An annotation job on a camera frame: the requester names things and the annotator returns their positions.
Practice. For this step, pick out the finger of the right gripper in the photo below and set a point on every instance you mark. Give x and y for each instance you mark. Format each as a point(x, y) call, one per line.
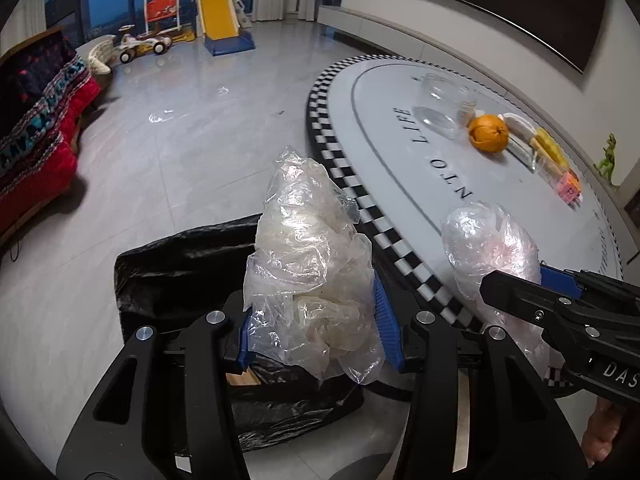
point(520, 298)
point(586, 285)

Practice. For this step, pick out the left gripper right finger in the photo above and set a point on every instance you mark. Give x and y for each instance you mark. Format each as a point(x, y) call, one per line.
point(421, 343)

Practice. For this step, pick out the clear plastic bag red print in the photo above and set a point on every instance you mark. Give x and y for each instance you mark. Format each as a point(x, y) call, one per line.
point(479, 238)

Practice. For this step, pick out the white green snack wrapper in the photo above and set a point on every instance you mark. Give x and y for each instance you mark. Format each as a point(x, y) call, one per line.
point(523, 152)

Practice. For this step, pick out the orange fruit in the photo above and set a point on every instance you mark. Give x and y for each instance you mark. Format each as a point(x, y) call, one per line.
point(488, 134)

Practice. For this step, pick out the clear plastic jar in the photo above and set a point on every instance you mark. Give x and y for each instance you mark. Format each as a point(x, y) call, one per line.
point(444, 106)

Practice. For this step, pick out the white cloth towel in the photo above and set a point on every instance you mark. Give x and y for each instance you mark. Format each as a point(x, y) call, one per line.
point(519, 126)

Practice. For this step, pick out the black trash bag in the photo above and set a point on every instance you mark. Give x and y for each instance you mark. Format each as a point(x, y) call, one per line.
point(170, 283)

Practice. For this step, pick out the person's hand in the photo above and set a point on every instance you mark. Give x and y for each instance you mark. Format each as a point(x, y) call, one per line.
point(603, 426)

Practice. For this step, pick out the cardboard piece in bag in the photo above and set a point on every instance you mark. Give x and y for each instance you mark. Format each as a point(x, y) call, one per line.
point(245, 379)

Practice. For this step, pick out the orange pink foam cube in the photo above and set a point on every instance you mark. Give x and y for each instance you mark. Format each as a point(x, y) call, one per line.
point(568, 188)

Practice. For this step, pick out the green dinosaur toy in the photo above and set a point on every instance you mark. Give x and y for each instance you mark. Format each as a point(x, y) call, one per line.
point(605, 168)

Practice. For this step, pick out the yellow sponge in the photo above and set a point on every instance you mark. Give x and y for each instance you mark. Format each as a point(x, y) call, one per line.
point(545, 146)

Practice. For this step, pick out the yellow toy slide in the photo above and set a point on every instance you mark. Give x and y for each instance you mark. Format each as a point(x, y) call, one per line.
point(224, 26)

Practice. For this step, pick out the red patterned blanket sofa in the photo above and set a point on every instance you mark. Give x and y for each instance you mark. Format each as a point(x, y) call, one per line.
point(45, 88)

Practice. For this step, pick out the white basket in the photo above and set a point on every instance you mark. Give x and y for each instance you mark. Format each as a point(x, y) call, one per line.
point(101, 53)

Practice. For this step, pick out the toy race car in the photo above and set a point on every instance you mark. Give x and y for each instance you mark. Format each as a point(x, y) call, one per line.
point(131, 46)

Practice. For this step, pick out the white swing red seat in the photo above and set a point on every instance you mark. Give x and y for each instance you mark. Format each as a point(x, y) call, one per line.
point(159, 17)

